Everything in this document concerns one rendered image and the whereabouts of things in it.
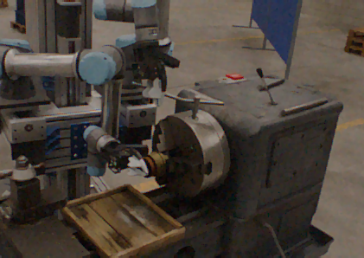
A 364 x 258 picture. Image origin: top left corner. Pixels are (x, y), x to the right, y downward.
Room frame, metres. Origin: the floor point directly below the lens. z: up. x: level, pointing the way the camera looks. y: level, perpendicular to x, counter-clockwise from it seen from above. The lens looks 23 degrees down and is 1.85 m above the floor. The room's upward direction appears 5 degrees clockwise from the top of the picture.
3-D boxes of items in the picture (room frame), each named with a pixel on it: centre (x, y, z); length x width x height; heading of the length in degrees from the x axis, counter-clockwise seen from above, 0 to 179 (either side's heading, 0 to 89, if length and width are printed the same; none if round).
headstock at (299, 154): (1.84, -0.32, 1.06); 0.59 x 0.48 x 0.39; 131
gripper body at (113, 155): (1.48, 0.21, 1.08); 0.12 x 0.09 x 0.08; 41
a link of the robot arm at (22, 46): (1.80, 0.70, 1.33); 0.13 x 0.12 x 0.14; 170
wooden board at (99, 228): (1.37, 0.18, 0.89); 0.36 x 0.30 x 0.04; 41
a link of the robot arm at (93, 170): (1.63, 0.31, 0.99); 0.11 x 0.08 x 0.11; 170
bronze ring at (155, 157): (1.46, 0.08, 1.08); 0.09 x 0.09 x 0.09; 43
